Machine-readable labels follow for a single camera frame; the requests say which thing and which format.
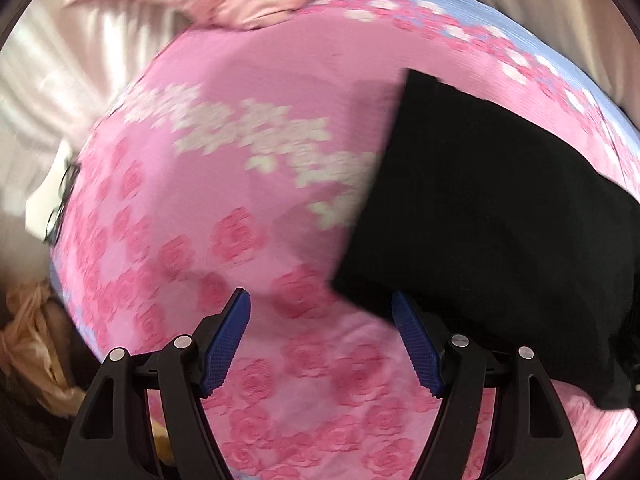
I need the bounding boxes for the white satin curtain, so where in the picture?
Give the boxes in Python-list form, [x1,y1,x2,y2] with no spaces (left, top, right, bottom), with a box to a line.
[0,0,201,241]

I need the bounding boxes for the peach crumpled cloth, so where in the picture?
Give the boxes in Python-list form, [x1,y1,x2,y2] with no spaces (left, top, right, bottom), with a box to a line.
[0,280,96,416]

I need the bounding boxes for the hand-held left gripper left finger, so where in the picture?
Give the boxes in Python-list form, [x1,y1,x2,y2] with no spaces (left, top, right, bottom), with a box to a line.
[57,287,252,480]

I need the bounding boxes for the black eyeglasses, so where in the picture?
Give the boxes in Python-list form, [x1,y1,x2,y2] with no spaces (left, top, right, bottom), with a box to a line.
[44,160,85,247]

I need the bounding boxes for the black pants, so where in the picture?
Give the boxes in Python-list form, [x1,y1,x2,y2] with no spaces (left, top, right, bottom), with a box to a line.
[331,67,640,411]

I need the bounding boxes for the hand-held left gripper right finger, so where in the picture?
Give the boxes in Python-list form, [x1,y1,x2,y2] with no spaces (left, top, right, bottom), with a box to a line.
[391,290,583,480]

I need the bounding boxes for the pink rose print bedsheet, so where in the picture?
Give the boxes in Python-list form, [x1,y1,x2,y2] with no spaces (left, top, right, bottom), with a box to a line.
[47,0,640,480]

